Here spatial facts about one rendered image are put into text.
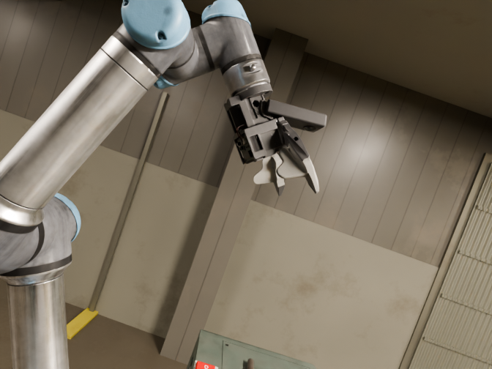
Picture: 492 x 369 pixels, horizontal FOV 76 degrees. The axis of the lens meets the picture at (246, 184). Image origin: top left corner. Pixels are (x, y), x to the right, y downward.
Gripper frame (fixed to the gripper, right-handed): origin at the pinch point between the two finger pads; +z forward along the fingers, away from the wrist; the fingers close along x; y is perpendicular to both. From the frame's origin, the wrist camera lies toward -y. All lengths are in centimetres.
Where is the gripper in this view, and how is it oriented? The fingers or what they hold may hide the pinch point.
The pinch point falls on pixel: (300, 193)
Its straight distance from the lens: 57.5
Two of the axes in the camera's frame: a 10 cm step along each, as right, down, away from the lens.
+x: 2.9, -0.6, -9.6
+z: 3.5, 9.4, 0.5
